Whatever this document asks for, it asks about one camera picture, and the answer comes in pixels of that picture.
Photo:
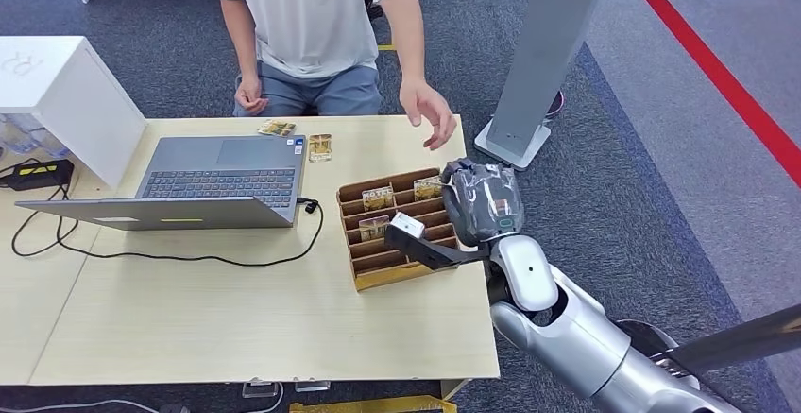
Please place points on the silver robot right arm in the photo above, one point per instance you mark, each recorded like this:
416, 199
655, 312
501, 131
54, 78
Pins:
582, 335

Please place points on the yellow cardboard piece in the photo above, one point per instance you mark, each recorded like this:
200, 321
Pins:
375, 406

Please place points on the grey laptop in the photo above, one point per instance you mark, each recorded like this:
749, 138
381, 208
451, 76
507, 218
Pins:
219, 172

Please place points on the person's right forearm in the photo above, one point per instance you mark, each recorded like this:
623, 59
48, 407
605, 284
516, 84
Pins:
241, 41

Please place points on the yellow floor tape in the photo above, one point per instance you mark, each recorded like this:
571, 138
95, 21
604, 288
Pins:
386, 47

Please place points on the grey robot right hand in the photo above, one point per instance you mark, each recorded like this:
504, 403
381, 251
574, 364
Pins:
485, 203

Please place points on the hotel card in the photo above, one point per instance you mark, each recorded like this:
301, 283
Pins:
428, 190
320, 148
378, 199
373, 228
276, 127

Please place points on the dark round base red rim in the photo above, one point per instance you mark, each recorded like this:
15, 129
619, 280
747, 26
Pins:
555, 104

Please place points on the person's right hand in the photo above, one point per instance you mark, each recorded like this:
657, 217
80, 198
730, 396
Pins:
250, 94

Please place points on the grey kiosk stand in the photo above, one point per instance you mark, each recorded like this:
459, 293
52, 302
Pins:
544, 53

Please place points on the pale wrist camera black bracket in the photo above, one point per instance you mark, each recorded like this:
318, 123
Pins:
432, 253

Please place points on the person's left forearm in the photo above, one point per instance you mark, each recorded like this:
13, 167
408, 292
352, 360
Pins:
407, 34

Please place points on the clear plastic container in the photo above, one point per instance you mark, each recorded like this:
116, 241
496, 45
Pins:
25, 138

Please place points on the white cabinet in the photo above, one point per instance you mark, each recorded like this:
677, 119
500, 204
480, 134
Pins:
56, 78

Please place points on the person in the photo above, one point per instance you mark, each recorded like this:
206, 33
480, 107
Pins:
306, 16

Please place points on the clear plastic bracket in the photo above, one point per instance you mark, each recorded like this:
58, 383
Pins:
260, 390
311, 386

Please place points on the chrome stanchion post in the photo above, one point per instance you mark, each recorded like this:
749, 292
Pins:
738, 338

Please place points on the person's left hand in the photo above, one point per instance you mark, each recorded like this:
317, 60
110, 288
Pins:
425, 106

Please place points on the brown cardboard card organizer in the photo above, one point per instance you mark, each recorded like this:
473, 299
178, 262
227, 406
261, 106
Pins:
382, 263

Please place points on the black power adapter yellow label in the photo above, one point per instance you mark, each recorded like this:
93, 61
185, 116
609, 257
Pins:
37, 174

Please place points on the wooden table leg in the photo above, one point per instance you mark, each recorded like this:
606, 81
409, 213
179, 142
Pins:
452, 388

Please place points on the red barrier belt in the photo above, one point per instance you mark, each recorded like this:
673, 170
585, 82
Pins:
719, 75

